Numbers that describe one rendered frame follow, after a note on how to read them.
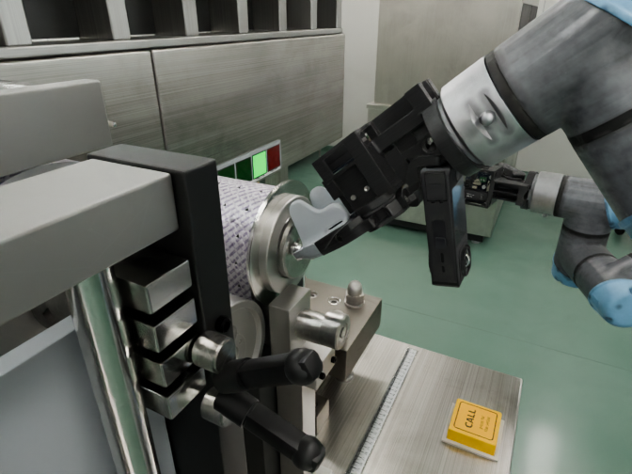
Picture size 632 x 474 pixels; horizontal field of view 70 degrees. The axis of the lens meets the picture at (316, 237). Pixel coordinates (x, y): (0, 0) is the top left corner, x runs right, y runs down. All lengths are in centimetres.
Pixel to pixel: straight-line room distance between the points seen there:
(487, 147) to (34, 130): 28
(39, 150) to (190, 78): 62
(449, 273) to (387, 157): 12
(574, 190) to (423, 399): 44
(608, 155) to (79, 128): 32
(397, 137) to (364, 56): 489
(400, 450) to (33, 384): 63
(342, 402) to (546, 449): 138
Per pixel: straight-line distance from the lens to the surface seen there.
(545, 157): 506
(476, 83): 36
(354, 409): 80
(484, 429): 79
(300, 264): 52
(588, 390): 242
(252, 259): 47
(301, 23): 126
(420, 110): 38
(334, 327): 48
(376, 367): 88
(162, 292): 17
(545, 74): 34
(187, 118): 85
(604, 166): 36
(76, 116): 26
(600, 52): 34
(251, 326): 51
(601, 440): 222
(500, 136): 36
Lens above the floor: 149
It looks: 26 degrees down
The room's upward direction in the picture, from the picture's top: straight up
